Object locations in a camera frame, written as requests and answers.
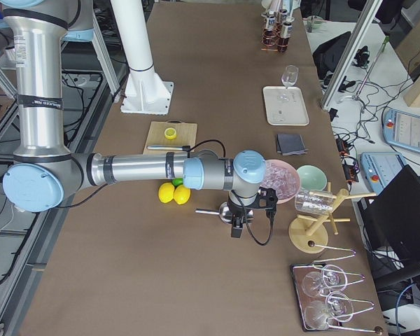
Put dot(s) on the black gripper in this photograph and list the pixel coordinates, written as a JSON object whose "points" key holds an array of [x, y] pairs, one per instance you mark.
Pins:
{"points": [[236, 210]]}

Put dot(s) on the copper wire bottle basket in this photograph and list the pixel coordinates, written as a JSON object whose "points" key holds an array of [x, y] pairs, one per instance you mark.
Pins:
{"points": [[277, 37]]}

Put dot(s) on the tea bottle two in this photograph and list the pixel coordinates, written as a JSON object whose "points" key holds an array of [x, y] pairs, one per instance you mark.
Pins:
{"points": [[284, 37]]}

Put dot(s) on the tea bottle one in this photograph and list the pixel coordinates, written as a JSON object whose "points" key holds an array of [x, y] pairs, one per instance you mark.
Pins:
{"points": [[270, 24]]}

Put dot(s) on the tea bottle three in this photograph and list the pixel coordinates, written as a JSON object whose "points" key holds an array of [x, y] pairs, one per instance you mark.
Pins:
{"points": [[282, 16]]}

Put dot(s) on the steel ice scoop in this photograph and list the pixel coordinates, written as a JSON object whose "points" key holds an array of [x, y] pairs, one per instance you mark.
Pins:
{"points": [[223, 212]]}

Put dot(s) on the pink bowl of ice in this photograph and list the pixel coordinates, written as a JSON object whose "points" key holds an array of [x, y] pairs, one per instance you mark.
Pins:
{"points": [[283, 178]]}

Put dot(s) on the yellow lemon upper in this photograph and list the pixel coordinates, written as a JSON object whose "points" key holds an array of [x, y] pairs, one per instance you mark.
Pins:
{"points": [[182, 194]]}

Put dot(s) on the yellow lemon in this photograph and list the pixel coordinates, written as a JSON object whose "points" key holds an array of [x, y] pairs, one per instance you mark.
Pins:
{"points": [[182, 194], [166, 192]]}

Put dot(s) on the clear glass mug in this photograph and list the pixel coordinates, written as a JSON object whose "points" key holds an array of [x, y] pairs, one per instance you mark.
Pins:
{"points": [[314, 201]]}

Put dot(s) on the wooden cup tree stand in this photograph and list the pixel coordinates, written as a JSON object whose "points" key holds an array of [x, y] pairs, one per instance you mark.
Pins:
{"points": [[308, 233]]}

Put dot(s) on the green lime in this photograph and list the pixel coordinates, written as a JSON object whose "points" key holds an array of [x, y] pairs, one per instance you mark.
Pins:
{"points": [[177, 182]]}

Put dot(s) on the yellow lemon lower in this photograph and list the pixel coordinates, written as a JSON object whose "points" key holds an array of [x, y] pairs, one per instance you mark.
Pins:
{"points": [[166, 192]]}

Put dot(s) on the green ceramic bowl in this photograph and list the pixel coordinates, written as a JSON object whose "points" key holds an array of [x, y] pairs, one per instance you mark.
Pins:
{"points": [[312, 178]]}

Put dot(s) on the grey folded cloth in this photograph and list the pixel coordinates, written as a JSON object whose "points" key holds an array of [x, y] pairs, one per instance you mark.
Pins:
{"points": [[290, 144]]}

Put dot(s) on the wooden cutting board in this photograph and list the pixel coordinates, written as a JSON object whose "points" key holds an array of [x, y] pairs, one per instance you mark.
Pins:
{"points": [[186, 135]]}

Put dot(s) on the hanging wine glass far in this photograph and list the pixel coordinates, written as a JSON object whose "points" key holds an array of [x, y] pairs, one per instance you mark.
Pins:
{"points": [[322, 282]]}

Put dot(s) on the hanging wine glass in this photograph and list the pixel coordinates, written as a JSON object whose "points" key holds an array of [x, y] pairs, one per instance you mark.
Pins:
{"points": [[334, 310], [322, 282]]}

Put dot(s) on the half lemon slice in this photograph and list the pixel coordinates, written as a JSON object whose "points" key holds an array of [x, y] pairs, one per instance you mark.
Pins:
{"points": [[170, 133]]}

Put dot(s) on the black mirrored tray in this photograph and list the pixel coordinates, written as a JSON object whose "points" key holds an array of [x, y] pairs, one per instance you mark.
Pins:
{"points": [[297, 274]]}

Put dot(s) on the cream rabbit tray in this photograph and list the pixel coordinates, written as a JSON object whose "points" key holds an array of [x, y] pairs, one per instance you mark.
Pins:
{"points": [[285, 107]]}

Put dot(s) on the hanging wine glass near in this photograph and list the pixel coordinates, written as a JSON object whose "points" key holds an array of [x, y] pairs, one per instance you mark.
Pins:
{"points": [[334, 310]]}

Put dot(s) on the blue teach pendant lower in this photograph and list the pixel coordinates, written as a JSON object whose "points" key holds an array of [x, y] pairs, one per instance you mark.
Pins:
{"points": [[381, 168]]}

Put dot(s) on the blue teach pendant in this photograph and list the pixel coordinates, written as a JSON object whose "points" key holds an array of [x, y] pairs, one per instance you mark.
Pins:
{"points": [[381, 168], [402, 129]]}

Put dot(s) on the clear wine glass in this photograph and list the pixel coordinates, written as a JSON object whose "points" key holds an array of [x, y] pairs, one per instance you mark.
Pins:
{"points": [[288, 79]]}

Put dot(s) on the black monitor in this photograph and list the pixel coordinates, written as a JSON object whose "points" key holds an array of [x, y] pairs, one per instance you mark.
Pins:
{"points": [[393, 217]]}

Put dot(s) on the blue teach pendant upper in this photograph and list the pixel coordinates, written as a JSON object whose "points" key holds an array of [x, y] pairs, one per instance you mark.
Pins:
{"points": [[402, 129]]}

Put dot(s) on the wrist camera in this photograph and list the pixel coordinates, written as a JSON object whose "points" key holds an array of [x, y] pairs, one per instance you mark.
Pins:
{"points": [[267, 199]]}

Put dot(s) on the wire glass hanger rack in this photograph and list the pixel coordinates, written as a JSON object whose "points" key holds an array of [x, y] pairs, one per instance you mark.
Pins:
{"points": [[359, 306]]}

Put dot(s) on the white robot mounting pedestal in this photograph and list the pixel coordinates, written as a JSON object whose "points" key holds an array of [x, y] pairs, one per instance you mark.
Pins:
{"points": [[145, 91]]}

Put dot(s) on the aluminium frame post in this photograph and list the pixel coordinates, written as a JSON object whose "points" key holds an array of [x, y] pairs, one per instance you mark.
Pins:
{"points": [[364, 21]]}

